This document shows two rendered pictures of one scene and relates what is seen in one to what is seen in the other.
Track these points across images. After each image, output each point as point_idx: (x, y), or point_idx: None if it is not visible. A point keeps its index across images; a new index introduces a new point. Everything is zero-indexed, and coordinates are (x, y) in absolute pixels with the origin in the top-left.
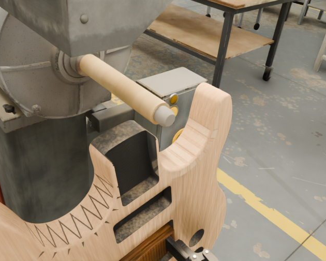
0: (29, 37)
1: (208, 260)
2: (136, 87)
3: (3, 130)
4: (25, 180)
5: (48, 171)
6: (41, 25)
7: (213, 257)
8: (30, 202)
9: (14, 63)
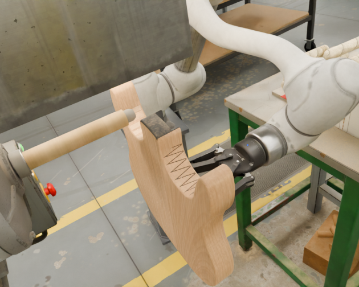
0: None
1: (191, 160)
2: (97, 122)
3: None
4: None
5: None
6: (164, 59)
7: (190, 158)
8: None
9: (9, 206)
